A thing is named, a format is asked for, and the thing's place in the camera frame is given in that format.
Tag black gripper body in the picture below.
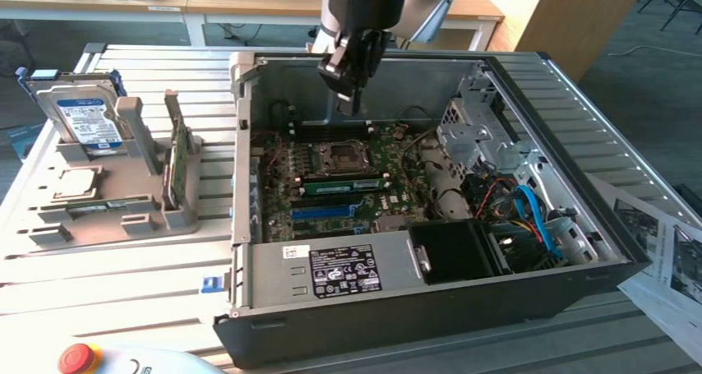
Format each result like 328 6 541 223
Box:
319 0 411 39

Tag black RAM slot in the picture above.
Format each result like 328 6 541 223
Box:
288 121 373 141

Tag green RAM stick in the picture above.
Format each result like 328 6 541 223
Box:
301 178 384 196
64 199 156 215

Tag CPU socket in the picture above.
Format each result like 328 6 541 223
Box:
311 141 375 177

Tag green motherboard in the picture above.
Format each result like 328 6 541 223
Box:
249 121 472 243

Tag metal disk bay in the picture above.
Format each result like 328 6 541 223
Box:
436 97 523 174

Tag blue expansion slot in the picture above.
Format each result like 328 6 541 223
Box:
291 206 353 222

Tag green graphics card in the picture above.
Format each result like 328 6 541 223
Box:
162 89 193 210

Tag wooden desk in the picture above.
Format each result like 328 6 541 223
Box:
0 0 505 51

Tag wooden cabinet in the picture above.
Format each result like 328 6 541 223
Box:
487 0 642 83

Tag blue disk caddy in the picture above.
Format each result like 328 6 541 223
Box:
14 66 128 100

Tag hard disk with blue label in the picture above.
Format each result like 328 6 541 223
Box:
33 77 125 150

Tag grey power supply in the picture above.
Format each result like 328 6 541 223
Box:
247 236 435 311

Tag black fan shroud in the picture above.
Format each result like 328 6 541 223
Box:
407 220 515 285

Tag grey parts rack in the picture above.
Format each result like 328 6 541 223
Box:
24 95 234 250

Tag silver CPU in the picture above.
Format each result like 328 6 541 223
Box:
52 167 105 201

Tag black chair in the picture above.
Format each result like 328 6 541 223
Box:
635 0 702 32

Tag blue plastic clip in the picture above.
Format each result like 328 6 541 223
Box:
198 274 224 295

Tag black open PC case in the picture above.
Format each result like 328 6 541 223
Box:
212 49 652 370

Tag printed paper sheets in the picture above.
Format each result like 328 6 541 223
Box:
584 172 702 367

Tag white teach pendant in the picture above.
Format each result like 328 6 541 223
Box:
53 342 226 374

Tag red emergency stop button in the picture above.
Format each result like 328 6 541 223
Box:
57 343 102 374

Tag blue data wire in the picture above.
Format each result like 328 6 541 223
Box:
512 183 563 268

